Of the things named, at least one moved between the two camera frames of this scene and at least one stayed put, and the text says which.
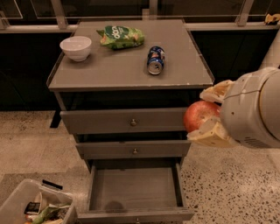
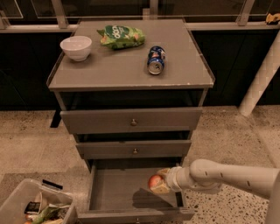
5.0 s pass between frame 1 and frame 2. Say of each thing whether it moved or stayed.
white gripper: moved
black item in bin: stayed
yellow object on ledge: stayed
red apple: moved
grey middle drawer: stayed
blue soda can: stayed
